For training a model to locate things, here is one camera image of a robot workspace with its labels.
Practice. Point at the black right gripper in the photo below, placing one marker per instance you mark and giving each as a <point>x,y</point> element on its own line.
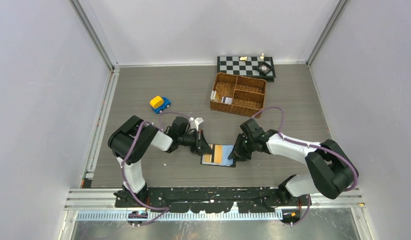
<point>237,153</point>

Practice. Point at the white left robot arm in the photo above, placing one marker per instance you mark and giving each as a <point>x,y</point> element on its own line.
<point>131,140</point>

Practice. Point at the woven wicker divided basket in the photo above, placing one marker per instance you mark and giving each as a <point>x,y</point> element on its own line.
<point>248,95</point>

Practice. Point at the striped card in basket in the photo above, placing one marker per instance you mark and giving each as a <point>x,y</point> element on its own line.
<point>226,100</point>

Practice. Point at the black leather card holder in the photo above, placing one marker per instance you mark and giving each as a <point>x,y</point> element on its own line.
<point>226,162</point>

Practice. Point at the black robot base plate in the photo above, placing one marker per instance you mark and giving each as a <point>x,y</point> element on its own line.
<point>209,200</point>

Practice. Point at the yellow toy block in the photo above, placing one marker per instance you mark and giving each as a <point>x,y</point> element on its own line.
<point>156,102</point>

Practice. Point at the gold credit card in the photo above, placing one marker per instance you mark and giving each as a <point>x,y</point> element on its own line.
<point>217,154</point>
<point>207,159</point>

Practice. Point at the blue toy car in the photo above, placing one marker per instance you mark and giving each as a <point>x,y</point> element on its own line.
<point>165,105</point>

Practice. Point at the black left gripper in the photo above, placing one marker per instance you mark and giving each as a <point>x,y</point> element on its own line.
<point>201,145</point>

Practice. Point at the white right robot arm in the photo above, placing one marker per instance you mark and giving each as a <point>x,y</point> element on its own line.
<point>330,170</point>

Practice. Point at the black white chessboard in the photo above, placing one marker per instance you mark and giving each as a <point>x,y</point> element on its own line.
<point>231,65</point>

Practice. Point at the silver credit card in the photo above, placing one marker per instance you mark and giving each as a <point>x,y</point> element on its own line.
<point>213,95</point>

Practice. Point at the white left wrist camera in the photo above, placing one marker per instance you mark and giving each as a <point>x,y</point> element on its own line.
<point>195,122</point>

